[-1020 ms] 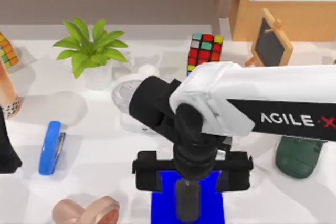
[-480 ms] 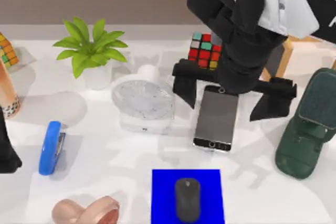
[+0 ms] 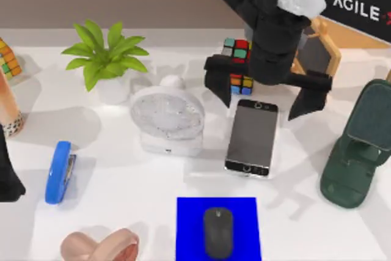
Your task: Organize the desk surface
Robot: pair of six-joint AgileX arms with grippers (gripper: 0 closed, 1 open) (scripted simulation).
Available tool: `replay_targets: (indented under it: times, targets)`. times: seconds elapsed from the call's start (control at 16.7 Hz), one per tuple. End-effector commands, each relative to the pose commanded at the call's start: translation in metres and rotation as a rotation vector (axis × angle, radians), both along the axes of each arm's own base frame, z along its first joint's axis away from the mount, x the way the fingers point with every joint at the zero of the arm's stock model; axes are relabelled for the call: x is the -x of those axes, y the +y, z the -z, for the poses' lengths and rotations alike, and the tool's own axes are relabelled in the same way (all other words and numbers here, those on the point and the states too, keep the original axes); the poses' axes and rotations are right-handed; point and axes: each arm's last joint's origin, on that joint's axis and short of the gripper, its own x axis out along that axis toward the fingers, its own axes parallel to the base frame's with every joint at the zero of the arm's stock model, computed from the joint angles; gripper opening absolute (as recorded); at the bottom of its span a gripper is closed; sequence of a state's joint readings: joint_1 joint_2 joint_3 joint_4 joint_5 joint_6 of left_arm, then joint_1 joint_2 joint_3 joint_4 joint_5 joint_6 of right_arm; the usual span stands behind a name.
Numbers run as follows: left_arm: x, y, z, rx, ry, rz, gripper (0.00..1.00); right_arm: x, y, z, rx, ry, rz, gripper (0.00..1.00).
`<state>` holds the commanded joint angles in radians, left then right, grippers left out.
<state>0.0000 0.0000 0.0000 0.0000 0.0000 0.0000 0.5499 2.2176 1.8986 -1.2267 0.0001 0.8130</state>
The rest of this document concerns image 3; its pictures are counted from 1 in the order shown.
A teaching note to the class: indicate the black-edged colourful puzzle cube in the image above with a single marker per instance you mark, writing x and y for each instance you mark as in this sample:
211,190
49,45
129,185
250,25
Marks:
239,48

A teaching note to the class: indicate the wooden framed blackboard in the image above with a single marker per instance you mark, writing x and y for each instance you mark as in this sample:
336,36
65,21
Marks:
317,53

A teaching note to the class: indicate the dark green phone stand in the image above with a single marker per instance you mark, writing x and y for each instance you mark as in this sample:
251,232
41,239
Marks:
357,138

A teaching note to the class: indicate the black smartphone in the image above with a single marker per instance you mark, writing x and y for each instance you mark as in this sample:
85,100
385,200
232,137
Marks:
252,138

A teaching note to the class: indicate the white desk fan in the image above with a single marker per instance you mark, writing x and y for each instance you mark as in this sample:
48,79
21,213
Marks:
166,117

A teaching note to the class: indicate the small wooden object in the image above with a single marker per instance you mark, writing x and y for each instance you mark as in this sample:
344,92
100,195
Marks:
388,76

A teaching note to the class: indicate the green plant in white pot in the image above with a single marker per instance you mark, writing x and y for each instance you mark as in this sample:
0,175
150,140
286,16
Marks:
105,56

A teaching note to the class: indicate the black computer mouse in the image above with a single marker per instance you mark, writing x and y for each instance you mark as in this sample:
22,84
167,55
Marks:
218,233

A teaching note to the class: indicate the blue mouse pad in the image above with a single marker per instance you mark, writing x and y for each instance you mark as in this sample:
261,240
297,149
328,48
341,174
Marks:
189,230

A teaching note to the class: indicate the blue stapler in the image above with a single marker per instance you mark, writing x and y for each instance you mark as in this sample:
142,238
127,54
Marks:
56,172

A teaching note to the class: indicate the pink curved object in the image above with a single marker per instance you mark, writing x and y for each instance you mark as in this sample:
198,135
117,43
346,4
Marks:
100,245

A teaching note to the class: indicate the peach bottle with patterned base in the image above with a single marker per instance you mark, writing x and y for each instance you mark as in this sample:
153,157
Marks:
7,102

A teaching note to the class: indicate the pale-edged colourful puzzle cube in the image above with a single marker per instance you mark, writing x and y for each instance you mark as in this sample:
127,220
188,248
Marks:
7,59

